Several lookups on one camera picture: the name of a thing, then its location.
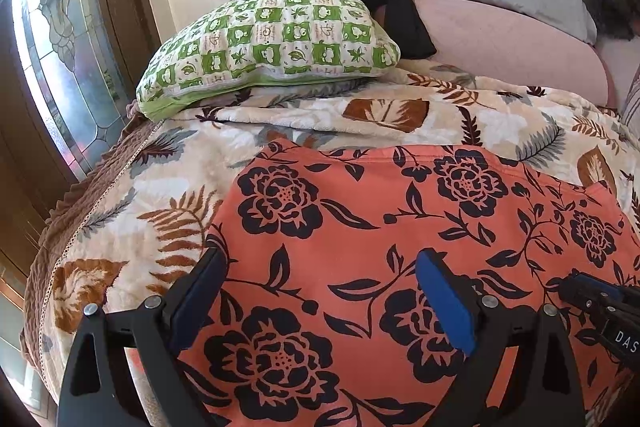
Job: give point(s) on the pink bolster cushion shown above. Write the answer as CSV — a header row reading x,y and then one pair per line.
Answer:
x,y
500,47

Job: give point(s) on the orange floral garment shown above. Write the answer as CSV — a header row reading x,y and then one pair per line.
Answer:
x,y
350,267

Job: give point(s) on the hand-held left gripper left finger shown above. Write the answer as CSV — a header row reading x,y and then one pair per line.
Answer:
x,y
192,302

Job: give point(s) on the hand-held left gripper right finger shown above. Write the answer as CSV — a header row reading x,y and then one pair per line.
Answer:
x,y
447,302

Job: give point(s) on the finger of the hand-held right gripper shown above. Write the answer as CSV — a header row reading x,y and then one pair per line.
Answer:
x,y
587,289

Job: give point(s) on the green checked pillow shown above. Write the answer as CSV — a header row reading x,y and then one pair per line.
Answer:
x,y
270,42

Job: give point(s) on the leaf print blanket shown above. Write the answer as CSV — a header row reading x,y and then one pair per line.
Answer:
x,y
165,167

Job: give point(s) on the brown door with stained glass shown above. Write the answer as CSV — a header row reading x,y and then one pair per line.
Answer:
x,y
65,57

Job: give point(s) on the striped cushion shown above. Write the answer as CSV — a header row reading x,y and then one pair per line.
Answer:
x,y
632,102

